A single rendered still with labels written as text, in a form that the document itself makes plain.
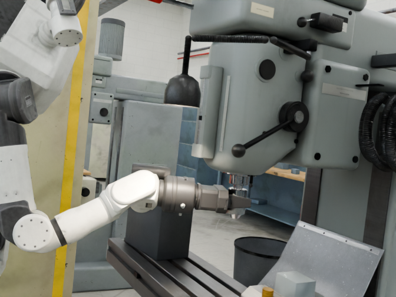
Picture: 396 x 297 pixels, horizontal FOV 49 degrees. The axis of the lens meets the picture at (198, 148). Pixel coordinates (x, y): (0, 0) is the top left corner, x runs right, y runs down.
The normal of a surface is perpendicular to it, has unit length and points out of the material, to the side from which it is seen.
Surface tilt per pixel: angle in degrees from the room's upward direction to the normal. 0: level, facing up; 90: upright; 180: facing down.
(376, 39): 90
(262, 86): 90
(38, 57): 58
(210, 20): 90
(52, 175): 90
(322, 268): 62
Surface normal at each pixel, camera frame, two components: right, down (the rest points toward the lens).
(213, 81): 0.49, 0.10
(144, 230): -0.80, -0.06
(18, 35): 0.66, -0.44
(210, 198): 0.11, 0.07
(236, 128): -0.36, 0.01
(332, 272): -0.72, -0.52
